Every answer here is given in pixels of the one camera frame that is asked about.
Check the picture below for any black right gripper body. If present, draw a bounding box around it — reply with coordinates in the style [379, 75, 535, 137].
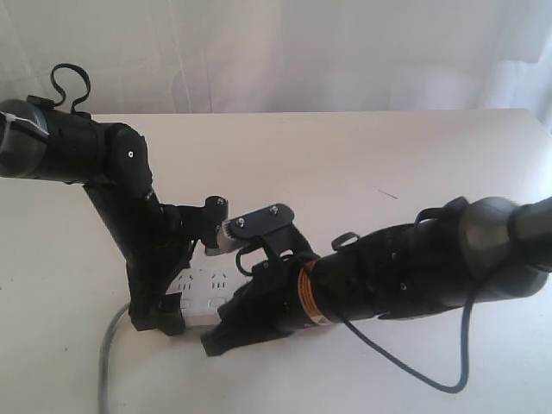
[217, 224, 317, 341]

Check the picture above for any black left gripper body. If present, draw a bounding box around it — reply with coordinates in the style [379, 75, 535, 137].
[84, 185, 204, 311]

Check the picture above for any white power strip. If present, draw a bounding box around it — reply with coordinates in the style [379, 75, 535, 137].
[166, 267, 249, 328]

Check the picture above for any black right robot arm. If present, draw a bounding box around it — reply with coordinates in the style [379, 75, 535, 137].
[201, 197, 551, 356]

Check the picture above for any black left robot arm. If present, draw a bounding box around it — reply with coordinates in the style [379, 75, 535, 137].
[1, 99, 199, 336]

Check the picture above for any white sheer curtain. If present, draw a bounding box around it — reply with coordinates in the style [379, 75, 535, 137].
[1, 1, 551, 126]

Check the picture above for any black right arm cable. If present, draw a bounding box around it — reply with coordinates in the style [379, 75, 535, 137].
[235, 241, 480, 383]

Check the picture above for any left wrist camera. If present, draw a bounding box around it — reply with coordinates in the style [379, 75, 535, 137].
[201, 196, 229, 256]

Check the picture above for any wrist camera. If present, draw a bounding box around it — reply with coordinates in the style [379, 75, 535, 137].
[204, 204, 295, 257]
[201, 196, 229, 256]

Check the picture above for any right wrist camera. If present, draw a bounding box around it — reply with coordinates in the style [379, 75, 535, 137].
[204, 204, 295, 257]

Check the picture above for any grey power cable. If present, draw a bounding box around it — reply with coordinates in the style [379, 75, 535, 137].
[97, 301, 133, 414]

